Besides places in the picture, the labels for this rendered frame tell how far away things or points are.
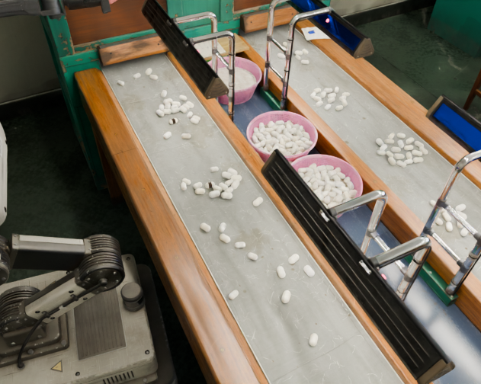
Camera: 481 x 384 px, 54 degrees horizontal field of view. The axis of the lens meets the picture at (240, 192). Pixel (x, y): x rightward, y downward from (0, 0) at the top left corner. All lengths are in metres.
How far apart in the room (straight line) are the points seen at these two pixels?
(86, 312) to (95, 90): 0.90
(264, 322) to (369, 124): 0.96
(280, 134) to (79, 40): 0.93
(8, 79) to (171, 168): 1.75
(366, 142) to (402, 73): 1.94
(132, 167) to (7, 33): 1.61
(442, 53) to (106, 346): 3.34
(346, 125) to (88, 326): 1.19
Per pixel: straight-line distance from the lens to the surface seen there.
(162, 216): 1.50
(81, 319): 1.69
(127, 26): 2.19
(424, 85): 3.68
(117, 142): 1.79
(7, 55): 3.16
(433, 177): 1.80
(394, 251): 1.03
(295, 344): 1.30
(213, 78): 1.46
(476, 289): 1.51
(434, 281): 1.54
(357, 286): 1.02
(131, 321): 1.65
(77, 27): 2.14
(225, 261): 1.42
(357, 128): 1.92
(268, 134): 1.82
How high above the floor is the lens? 1.91
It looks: 47 degrees down
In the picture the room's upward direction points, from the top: 2 degrees clockwise
